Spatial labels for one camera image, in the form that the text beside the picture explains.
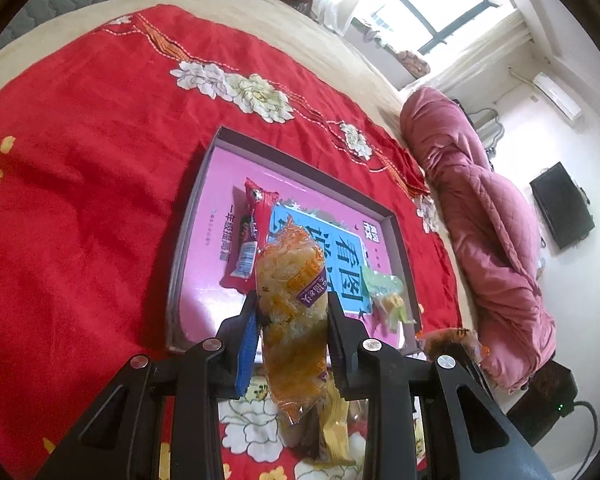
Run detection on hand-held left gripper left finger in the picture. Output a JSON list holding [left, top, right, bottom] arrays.
[[35, 292, 261, 480]]

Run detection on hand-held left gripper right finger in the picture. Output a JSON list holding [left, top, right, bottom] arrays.
[[326, 292, 556, 480]]

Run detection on yellow translucent snack packet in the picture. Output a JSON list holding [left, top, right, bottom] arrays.
[[254, 215, 333, 426]]

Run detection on green candy packet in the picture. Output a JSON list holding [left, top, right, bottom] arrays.
[[365, 267, 411, 333]]

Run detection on gold snack packet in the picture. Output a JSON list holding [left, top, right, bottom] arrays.
[[317, 370, 356, 466]]

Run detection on orange snack packet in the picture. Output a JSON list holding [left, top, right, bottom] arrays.
[[420, 326, 488, 366]]

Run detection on red sausage packet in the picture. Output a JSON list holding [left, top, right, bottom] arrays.
[[221, 177, 279, 293]]

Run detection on pink shallow cardboard box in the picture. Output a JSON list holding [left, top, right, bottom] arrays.
[[166, 126, 423, 356]]

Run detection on black television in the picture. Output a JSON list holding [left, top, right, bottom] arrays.
[[529, 161, 596, 253]]

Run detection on pink quilted blanket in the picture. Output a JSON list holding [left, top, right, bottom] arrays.
[[399, 86, 556, 393]]

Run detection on red floral cloth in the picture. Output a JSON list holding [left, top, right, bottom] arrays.
[[0, 4, 463, 480]]

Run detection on white air conditioner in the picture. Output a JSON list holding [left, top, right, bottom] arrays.
[[532, 72, 583, 121]]

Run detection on black framed window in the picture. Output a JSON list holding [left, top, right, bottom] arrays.
[[365, 0, 518, 56]]

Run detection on black cable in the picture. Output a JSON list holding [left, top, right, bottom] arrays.
[[572, 400, 600, 480]]

